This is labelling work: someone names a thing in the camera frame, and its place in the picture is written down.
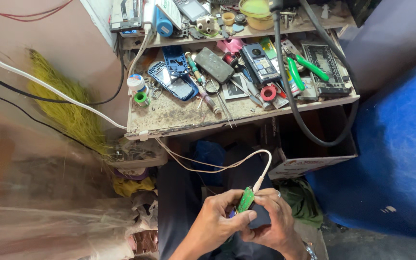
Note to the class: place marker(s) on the person's left hand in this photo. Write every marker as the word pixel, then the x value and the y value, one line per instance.
pixel 215 220

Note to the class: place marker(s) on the person's right hand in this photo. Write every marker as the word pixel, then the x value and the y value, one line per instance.
pixel 282 227

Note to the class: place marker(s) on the person's right fingers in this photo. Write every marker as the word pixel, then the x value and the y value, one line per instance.
pixel 269 198

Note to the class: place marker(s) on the green phone circuit board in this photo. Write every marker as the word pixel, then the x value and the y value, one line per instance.
pixel 246 199

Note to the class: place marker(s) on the green cloth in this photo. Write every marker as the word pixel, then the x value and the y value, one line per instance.
pixel 300 200

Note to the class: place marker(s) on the cardboard box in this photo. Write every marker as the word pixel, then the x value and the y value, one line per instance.
pixel 302 164

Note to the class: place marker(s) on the silver wrist watch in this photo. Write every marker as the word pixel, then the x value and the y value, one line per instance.
pixel 311 251

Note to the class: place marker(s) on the blue cloth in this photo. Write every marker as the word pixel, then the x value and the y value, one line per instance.
pixel 208 155

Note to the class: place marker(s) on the person's dark trousers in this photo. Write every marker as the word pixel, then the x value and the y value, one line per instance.
pixel 179 202

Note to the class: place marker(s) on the metal tweezers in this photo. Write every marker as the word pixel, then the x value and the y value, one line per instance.
pixel 225 106

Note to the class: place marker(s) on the red tape roll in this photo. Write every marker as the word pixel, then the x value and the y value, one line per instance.
pixel 265 94

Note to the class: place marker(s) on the white card with dark panel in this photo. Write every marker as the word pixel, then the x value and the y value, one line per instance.
pixel 234 90

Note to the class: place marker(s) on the blue plastic barrel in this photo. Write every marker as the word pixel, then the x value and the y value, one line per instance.
pixel 392 151

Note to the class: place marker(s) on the black keypad phone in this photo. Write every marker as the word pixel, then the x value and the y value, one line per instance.
pixel 260 63

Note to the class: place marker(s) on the clear plastic container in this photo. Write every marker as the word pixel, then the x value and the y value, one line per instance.
pixel 139 155

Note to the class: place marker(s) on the yellow cloth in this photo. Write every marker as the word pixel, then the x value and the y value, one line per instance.
pixel 132 186

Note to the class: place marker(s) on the black circuit board holder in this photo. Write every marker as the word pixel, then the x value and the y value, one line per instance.
pixel 325 68

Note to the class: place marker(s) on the grey rectangular block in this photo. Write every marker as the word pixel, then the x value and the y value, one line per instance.
pixel 214 65

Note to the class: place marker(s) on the blue phone front housing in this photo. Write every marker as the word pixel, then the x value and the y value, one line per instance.
pixel 173 85

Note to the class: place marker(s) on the pink cloth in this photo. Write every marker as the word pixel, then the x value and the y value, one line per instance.
pixel 231 46

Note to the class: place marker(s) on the wooden upper shelf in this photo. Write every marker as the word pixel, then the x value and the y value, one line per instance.
pixel 265 31

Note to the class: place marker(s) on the wide yellow tape roll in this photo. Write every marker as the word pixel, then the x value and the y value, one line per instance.
pixel 260 22

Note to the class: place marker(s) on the white round jar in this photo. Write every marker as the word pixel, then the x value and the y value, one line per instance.
pixel 135 82

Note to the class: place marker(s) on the white plug adapter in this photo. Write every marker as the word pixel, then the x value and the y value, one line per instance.
pixel 206 24

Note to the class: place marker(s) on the small tan tape roll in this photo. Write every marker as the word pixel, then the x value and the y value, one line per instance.
pixel 228 18

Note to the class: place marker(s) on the yellow green plastic bowl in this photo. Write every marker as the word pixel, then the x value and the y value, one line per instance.
pixel 254 8

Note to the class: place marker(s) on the blue cylinder bottle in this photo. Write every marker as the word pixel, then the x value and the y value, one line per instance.
pixel 164 23

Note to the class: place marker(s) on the grey phone with screen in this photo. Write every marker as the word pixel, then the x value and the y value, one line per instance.
pixel 191 9

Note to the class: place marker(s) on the yellow grass broom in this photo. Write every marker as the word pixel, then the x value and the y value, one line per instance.
pixel 67 108

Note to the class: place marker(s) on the clear plastic sheet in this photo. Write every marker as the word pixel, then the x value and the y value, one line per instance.
pixel 42 202

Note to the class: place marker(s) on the blue phone back frame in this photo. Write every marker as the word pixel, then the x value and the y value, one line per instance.
pixel 175 61

